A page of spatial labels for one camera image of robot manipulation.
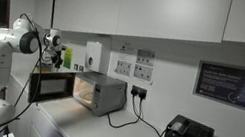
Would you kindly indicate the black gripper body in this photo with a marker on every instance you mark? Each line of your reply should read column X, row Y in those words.
column 57, row 56

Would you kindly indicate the silver microwave oven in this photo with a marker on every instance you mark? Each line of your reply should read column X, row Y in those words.
column 53, row 86

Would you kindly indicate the glass microwave turntable plate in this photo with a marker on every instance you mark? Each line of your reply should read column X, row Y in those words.
column 85, row 96

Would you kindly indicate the silver microwave oven body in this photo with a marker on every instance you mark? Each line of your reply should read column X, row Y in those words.
column 111, row 93

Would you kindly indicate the green clean after use poster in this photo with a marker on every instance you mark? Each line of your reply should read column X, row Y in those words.
column 67, row 58

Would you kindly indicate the white paper towel dispenser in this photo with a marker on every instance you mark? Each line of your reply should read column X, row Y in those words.
column 92, row 56

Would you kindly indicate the white laminated instruction sheet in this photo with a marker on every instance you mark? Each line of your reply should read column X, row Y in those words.
column 144, row 65
column 124, row 64

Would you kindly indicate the white base cabinet unit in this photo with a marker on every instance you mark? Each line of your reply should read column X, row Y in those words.
column 40, row 128

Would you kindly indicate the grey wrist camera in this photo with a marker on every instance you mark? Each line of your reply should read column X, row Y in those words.
column 62, row 48

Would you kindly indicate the silver wall socket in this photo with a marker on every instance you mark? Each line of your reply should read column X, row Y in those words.
column 81, row 69
column 76, row 67

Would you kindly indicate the double wall power socket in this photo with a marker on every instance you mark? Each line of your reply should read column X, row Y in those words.
column 139, row 89

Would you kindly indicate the dark framed wall poster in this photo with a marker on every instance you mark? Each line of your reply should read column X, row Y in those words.
column 231, row 86

